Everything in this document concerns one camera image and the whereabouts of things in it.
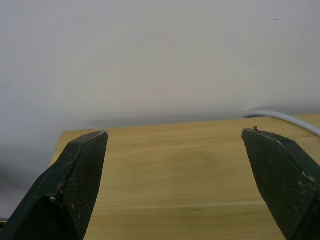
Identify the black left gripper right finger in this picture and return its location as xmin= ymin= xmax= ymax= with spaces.
xmin=241 ymin=126 xmax=320 ymax=240

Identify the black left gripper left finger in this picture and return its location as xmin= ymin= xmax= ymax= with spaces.
xmin=0 ymin=129 xmax=109 ymax=240

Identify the white power cable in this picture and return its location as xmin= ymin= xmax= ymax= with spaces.
xmin=241 ymin=108 xmax=320 ymax=137

